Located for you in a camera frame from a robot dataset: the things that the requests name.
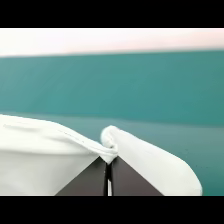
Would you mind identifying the white shirt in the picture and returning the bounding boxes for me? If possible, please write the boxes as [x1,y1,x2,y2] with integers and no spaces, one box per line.
[0,114,203,197]

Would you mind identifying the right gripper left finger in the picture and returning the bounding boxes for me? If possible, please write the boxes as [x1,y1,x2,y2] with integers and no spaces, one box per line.
[54,155,108,197]

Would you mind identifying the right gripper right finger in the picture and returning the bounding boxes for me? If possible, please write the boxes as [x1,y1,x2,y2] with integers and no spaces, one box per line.
[110,156,164,197]

